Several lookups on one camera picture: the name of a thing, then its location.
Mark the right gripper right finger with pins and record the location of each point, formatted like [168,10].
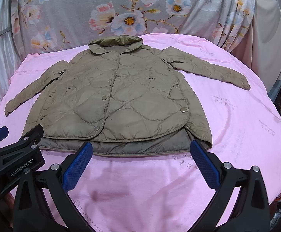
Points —
[251,210]

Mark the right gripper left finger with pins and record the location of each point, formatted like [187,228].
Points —
[31,211]

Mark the olive quilted puffer jacket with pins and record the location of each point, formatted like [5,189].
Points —
[126,98]

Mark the grey floral curtain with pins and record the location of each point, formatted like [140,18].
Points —
[41,26]

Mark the beige plain curtain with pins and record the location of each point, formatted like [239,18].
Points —
[260,49]

